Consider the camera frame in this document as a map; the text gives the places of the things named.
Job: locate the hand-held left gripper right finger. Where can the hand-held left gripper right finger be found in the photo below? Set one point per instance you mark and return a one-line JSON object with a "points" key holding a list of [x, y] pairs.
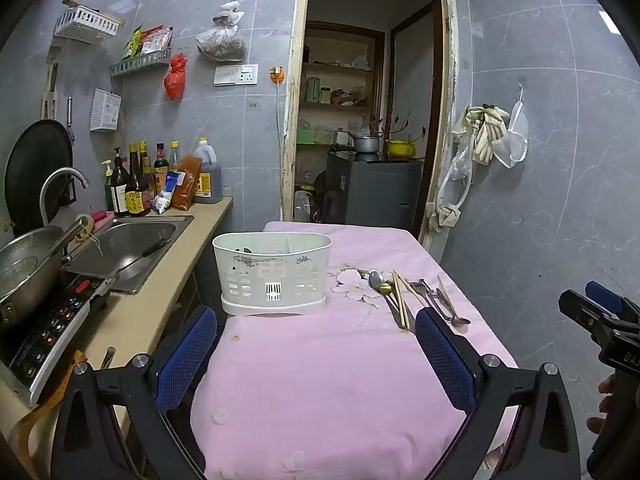
{"points": [[442, 355]]}

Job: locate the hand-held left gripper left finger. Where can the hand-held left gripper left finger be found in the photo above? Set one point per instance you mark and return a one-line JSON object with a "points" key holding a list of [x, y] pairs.
{"points": [[185, 355]]}

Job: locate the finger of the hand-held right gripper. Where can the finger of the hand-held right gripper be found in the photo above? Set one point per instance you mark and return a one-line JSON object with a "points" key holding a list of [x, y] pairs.
{"points": [[587, 312], [605, 295]]}

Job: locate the silver metal spoon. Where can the silver metal spoon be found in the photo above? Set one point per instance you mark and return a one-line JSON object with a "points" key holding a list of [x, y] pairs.
{"points": [[376, 280], [461, 320]]}

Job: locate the wooden chopstick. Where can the wooden chopstick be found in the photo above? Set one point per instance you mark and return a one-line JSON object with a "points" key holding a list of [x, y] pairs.
{"points": [[400, 300], [447, 295], [406, 300]]}

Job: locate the gold metal spoon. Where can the gold metal spoon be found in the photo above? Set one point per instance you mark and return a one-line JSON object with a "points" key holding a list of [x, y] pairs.
{"points": [[385, 288]]}

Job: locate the white plastic utensil holder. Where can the white plastic utensil holder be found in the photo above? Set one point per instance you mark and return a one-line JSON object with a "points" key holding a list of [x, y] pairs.
{"points": [[272, 270]]}

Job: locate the person's right hand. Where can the person's right hand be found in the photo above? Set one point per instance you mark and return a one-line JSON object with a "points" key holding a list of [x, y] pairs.
{"points": [[605, 386]]}

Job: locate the beige kitchen counter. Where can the beige kitchen counter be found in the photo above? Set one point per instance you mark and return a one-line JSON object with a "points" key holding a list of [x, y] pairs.
{"points": [[165, 285]]}

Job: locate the stainless steel sink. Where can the stainless steel sink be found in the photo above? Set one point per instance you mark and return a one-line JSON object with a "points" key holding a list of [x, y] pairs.
{"points": [[125, 245]]}

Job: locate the pink floral tablecloth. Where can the pink floral tablecloth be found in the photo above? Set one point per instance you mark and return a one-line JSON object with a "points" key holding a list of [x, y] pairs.
{"points": [[320, 385]]}

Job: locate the knotted beige rag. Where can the knotted beige rag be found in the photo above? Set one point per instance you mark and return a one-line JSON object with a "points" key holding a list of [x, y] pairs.
{"points": [[445, 217]]}

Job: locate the induction cooker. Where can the induction cooker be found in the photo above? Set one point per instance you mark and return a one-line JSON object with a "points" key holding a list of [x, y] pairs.
{"points": [[50, 325]]}

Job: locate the pink soap dish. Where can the pink soap dish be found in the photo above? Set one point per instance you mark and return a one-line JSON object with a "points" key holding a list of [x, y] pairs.
{"points": [[103, 216]]}

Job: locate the blue white packet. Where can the blue white packet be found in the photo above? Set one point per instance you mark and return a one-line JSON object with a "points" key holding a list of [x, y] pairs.
{"points": [[167, 192]]}

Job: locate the soy sauce bottle yellow label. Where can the soy sauce bottle yellow label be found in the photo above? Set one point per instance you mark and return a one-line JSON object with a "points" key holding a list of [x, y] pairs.
{"points": [[136, 195]]}

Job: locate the red chili packet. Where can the red chili packet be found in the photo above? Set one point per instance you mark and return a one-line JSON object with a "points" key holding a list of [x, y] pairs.
{"points": [[186, 182]]}

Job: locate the grey cabinet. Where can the grey cabinet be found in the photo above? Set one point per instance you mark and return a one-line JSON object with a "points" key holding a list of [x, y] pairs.
{"points": [[375, 192]]}

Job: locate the white mesh bag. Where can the white mesh bag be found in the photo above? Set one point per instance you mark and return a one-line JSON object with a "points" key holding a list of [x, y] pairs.
{"points": [[515, 142]]}

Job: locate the steel wok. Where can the steel wok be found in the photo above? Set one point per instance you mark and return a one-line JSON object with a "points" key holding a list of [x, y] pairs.
{"points": [[25, 275]]}

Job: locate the large cooking oil jug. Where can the large cooking oil jug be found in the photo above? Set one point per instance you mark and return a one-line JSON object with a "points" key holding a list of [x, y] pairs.
{"points": [[207, 175]]}

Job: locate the green dish soap bottle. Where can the green dish soap bottle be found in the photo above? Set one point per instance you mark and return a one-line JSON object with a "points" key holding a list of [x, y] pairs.
{"points": [[107, 187]]}

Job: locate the dark sauce bottle red label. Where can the dark sauce bottle red label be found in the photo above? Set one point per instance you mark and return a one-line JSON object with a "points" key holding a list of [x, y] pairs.
{"points": [[160, 170]]}

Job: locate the plastic bags on floor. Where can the plastic bags on floor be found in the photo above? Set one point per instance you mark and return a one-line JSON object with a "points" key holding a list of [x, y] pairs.
{"points": [[307, 205]]}

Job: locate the dark sauce bottle yellow cap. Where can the dark sauce bottle yellow cap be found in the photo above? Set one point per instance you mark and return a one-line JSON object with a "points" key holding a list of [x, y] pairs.
{"points": [[146, 165]]}

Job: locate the clear glass bottle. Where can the clear glass bottle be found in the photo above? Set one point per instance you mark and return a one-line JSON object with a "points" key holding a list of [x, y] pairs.
{"points": [[174, 157]]}

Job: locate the yellow bowl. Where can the yellow bowl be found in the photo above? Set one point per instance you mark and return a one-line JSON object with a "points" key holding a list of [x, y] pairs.
{"points": [[400, 148]]}

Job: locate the steel kitchen faucet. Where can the steel kitchen faucet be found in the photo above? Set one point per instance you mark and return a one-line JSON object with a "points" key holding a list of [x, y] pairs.
{"points": [[50, 182]]}

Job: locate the steel cooking pot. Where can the steel cooking pot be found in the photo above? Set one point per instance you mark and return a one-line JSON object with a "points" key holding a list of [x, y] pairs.
{"points": [[365, 143]]}

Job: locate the dried plant branches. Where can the dried plant branches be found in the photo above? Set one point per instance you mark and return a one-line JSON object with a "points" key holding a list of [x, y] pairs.
{"points": [[395, 127]]}

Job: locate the black round frying pan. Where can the black round frying pan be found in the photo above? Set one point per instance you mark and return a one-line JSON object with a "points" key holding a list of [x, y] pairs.
{"points": [[37, 170]]}

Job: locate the green box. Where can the green box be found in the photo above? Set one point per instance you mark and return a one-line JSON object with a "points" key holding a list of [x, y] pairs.
{"points": [[305, 136]]}

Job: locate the hanging metal utensil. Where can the hanging metal utensil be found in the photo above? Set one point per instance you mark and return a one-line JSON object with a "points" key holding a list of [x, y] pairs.
{"points": [[70, 117]]}

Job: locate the red plastic bag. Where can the red plastic bag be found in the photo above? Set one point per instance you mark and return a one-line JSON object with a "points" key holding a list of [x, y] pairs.
{"points": [[176, 77]]}

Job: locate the green jar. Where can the green jar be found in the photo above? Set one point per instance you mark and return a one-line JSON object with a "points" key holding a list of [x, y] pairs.
{"points": [[313, 91]]}

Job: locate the wooden shelf unit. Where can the wooden shelf unit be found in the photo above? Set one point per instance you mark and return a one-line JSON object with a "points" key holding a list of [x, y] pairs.
{"points": [[340, 67]]}

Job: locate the hanging wooden board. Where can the hanging wooden board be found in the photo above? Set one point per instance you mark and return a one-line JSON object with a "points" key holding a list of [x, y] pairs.
{"points": [[52, 80]]}

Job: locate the red white snack packet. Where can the red white snack packet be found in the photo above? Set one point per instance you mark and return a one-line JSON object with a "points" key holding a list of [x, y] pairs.
{"points": [[156, 41]]}

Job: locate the green yellow snack packet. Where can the green yellow snack packet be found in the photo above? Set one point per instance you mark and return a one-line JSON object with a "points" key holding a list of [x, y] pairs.
{"points": [[132, 44]]}

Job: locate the clear bag of dried goods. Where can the clear bag of dried goods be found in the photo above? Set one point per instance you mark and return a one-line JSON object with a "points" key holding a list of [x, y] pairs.
{"points": [[222, 40]]}

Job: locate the white wall holder box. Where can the white wall holder box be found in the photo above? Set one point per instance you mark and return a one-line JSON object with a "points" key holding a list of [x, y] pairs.
{"points": [[106, 110]]}

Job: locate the wooden door frame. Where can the wooden door frame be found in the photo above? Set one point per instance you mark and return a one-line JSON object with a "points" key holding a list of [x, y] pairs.
{"points": [[292, 110]]}

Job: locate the white wall switch panel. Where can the white wall switch panel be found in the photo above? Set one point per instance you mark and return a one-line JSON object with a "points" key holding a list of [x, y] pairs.
{"points": [[235, 74]]}

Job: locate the grey wall rack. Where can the grey wall rack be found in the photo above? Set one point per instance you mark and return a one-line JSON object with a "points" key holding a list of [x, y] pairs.
{"points": [[140, 63]]}

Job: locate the orange wall plug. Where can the orange wall plug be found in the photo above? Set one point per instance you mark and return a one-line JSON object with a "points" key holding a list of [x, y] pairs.
{"points": [[277, 74]]}

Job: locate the white wall basket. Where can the white wall basket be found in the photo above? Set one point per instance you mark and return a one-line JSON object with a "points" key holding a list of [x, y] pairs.
{"points": [[87, 25]]}

